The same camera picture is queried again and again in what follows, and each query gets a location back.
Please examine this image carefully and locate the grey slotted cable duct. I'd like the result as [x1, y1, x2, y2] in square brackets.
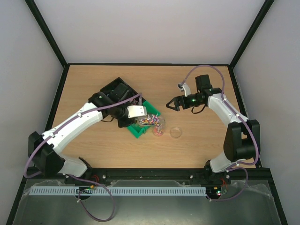
[29, 186, 206, 196]

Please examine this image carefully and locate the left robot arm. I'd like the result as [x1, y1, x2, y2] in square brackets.
[24, 83, 146, 178]

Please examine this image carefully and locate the black bin with star candies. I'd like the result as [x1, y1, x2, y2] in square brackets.
[100, 77, 132, 97]

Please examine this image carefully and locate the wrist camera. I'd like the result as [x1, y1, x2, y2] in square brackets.
[127, 105, 147, 118]
[178, 82, 191, 97]

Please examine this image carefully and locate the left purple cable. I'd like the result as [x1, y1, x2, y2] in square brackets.
[23, 92, 143, 222]

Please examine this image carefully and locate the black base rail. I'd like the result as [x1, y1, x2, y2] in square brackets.
[64, 167, 232, 186]

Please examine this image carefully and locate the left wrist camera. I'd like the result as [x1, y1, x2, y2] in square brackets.
[127, 105, 147, 118]

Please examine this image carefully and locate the clear plastic jar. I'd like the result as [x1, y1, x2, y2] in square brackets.
[152, 117, 165, 137]

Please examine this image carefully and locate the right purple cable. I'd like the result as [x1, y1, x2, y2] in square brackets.
[180, 65, 260, 202]

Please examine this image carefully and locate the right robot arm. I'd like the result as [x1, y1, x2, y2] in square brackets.
[166, 75, 260, 184]

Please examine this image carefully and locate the metal scoop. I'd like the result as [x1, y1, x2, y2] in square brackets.
[136, 114, 163, 127]

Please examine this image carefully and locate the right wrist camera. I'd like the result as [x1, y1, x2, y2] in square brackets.
[178, 82, 191, 97]

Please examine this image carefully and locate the black bin with lollipop candies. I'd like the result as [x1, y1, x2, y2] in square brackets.
[128, 93, 143, 105]

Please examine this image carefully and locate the green bin with gummies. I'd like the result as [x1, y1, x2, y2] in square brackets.
[127, 100, 161, 138]

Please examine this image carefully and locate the purple cable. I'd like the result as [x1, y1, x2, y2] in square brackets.
[23, 92, 143, 222]
[180, 65, 260, 202]

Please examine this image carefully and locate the clear jar lid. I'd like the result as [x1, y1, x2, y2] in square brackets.
[170, 127, 182, 139]

